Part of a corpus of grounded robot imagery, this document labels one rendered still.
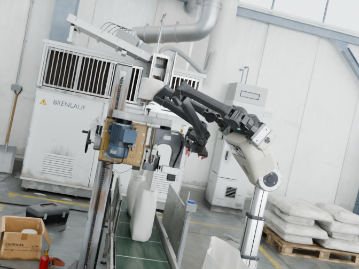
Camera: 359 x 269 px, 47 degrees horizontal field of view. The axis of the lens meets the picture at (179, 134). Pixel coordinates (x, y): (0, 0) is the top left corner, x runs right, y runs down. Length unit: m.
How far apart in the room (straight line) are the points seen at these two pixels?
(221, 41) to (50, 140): 2.88
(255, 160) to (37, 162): 4.03
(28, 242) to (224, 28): 4.18
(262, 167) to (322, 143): 5.65
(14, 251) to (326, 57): 6.25
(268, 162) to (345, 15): 6.16
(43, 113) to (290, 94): 4.32
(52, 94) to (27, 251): 2.64
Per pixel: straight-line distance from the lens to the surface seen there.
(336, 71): 8.23
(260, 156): 2.47
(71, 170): 5.94
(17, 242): 3.82
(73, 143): 5.89
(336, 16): 8.35
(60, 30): 6.81
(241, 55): 7.52
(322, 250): 5.77
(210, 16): 5.54
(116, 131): 2.93
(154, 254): 3.32
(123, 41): 5.53
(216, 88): 6.34
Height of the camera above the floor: 1.49
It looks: 3 degrees down
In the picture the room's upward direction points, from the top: 12 degrees clockwise
